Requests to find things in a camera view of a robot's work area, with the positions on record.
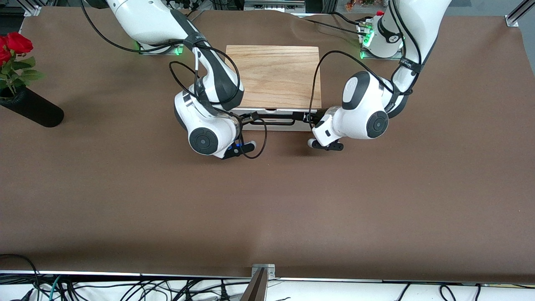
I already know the light wooden drawer cabinet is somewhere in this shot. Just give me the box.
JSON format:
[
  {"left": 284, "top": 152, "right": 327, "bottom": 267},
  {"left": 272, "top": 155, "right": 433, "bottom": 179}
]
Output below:
[{"left": 226, "top": 45, "right": 322, "bottom": 111}]

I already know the brown table cover sheet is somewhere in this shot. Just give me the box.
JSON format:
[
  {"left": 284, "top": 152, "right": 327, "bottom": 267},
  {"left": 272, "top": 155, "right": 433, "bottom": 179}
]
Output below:
[{"left": 0, "top": 6, "right": 535, "bottom": 285}]

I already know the aluminium corner profile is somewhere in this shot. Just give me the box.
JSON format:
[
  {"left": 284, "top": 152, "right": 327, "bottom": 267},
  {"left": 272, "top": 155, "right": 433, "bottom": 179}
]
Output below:
[
  {"left": 16, "top": 0, "right": 43, "bottom": 17},
  {"left": 505, "top": 0, "right": 535, "bottom": 28}
]

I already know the red rose bouquet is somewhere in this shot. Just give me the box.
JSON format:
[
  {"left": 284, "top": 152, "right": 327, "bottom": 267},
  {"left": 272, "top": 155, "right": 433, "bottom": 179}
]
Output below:
[{"left": 0, "top": 32, "right": 45, "bottom": 99}]

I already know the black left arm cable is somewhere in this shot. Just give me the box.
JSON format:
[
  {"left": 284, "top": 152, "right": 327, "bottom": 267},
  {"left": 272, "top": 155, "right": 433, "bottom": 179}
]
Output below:
[{"left": 308, "top": 0, "right": 423, "bottom": 128}]

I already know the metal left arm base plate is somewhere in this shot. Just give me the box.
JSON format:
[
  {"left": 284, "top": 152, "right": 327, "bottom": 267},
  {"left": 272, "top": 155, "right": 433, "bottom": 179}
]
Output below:
[{"left": 360, "top": 49, "right": 403, "bottom": 60}]

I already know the black cable on table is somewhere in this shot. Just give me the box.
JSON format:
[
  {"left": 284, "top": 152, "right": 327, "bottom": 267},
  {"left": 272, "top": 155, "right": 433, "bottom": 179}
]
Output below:
[
  {"left": 307, "top": 19, "right": 363, "bottom": 35},
  {"left": 330, "top": 12, "right": 364, "bottom": 26}
]

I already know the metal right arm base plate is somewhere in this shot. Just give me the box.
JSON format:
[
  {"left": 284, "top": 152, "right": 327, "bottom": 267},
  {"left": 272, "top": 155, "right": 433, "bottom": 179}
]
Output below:
[{"left": 139, "top": 41, "right": 184, "bottom": 56}]

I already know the small metal table bracket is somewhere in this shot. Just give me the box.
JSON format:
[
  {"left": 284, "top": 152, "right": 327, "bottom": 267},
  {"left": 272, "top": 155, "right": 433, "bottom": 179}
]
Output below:
[{"left": 251, "top": 264, "right": 277, "bottom": 280}]

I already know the dark metal post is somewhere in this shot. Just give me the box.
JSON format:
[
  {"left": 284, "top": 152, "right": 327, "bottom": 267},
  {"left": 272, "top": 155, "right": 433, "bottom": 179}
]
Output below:
[{"left": 239, "top": 268, "right": 268, "bottom": 301}]

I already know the tangled black cable bundle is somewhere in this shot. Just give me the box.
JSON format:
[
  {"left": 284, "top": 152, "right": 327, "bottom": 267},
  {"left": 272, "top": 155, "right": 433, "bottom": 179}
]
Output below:
[{"left": 59, "top": 278, "right": 251, "bottom": 301}]

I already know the teal cable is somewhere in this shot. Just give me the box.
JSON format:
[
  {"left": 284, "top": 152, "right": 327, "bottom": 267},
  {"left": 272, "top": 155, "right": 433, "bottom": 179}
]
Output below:
[{"left": 47, "top": 275, "right": 62, "bottom": 301}]

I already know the black looped floor cable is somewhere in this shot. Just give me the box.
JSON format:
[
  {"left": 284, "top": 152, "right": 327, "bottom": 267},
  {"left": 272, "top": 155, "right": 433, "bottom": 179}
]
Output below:
[{"left": 0, "top": 253, "right": 41, "bottom": 301}]

